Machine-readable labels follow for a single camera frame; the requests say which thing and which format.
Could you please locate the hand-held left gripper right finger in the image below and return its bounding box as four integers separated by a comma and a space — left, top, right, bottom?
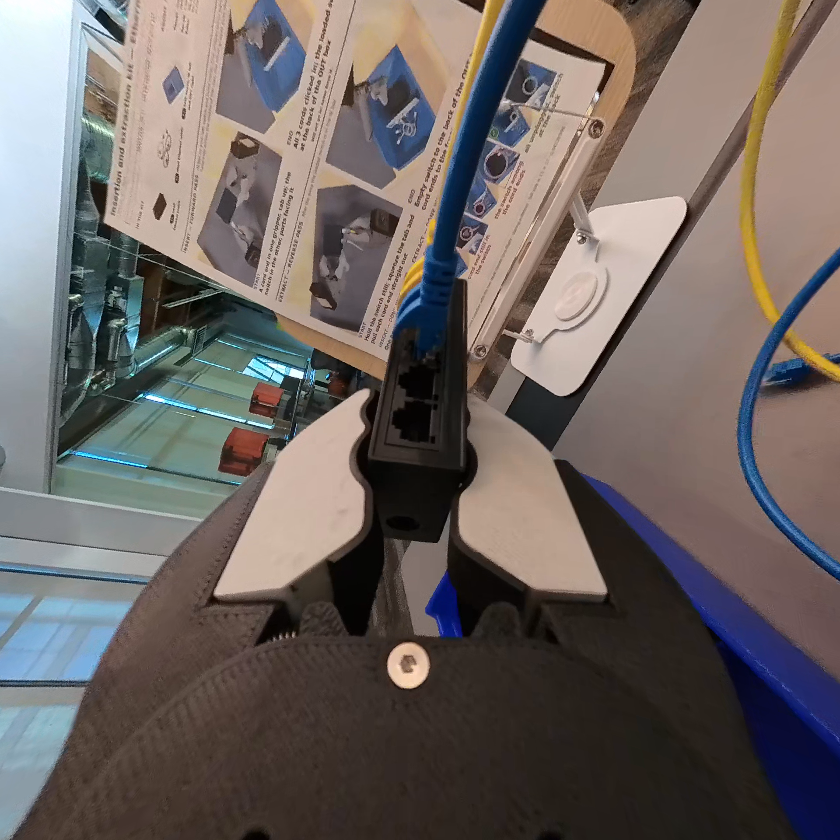
449, 402, 609, 603

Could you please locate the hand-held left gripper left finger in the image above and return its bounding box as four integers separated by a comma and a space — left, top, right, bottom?
213, 388, 382, 601

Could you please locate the black ethernet switch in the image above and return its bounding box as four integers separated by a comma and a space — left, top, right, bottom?
365, 279, 471, 545

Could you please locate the blue plastic bin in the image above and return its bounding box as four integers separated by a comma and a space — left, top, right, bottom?
424, 475, 840, 840

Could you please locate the blue ethernet cable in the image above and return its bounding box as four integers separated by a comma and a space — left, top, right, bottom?
398, 0, 840, 580

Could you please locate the yellow ethernet cable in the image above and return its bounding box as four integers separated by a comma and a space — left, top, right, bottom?
402, 0, 840, 383

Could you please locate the large window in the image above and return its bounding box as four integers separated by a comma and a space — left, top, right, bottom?
0, 564, 153, 775

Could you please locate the wooden instruction board with stand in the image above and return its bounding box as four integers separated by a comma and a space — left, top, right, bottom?
105, 0, 689, 399

